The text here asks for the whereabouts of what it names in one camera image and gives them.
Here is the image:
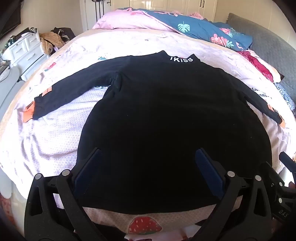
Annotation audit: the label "red floral cloth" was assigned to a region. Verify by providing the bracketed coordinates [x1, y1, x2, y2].
[238, 50, 281, 82]

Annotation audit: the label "black sweater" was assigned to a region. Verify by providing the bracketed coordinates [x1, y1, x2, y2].
[32, 50, 284, 215]

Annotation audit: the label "grey padded headboard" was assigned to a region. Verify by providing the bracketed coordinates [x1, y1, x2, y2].
[228, 13, 296, 109]

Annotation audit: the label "dark hanging item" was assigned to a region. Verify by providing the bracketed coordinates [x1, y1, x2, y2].
[91, 0, 103, 20]

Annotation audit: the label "pink pillow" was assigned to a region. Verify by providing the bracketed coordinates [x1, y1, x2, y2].
[92, 9, 178, 33]

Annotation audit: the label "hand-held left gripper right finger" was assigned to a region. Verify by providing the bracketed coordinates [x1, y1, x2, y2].
[191, 148, 274, 241]

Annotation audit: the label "black television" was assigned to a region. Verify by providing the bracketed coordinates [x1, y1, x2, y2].
[0, 0, 23, 39]

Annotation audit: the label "blue floral quilt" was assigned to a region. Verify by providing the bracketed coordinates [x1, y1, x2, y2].
[146, 9, 253, 51]

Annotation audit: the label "grey chair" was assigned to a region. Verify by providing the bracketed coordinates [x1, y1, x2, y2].
[0, 61, 25, 116]

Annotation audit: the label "black clothes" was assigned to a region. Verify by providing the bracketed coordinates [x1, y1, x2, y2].
[51, 27, 75, 43]

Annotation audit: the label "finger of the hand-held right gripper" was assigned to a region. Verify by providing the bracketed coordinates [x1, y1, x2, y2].
[278, 151, 296, 174]
[261, 162, 286, 187]

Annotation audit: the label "white wardrobe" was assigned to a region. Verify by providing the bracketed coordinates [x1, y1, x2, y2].
[80, 0, 218, 30]

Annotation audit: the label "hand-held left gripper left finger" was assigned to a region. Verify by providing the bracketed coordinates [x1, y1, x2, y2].
[24, 147, 103, 241]

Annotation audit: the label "white drawer cabinet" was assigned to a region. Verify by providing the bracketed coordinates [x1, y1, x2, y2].
[2, 29, 50, 81]

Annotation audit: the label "blue white patterned cloth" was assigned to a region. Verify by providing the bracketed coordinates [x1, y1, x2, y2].
[274, 82, 296, 112]

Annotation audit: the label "tan clothes pile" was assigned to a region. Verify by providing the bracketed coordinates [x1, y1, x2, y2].
[39, 31, 64, 56]

